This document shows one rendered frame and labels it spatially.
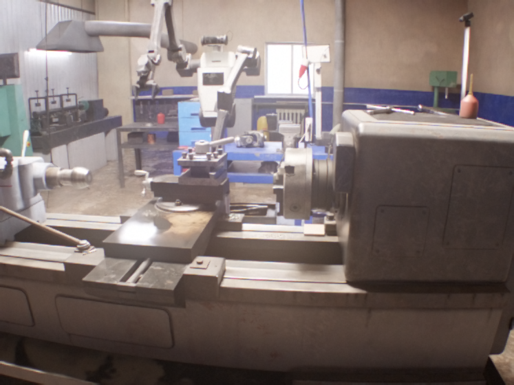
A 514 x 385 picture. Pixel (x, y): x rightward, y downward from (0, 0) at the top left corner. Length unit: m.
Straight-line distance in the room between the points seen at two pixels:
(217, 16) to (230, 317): 7.76
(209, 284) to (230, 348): 0.29
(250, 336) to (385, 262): 0.51
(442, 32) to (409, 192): 7.86
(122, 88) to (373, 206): 8.31
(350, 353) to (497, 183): 0.73
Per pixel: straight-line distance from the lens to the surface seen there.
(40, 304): 1.66
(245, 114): 8.07
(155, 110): 5.85
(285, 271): 1.32
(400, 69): 8.63
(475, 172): 1.23
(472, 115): 1.51
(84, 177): 1.58
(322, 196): 1.31
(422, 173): 1.17
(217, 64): 2.58
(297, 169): 1.27
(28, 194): 1.70
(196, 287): 1.25
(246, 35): 8.52
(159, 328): 1.44
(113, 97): 9.30
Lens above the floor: 1.46
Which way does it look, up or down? 17 degrees down
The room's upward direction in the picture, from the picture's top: straight up
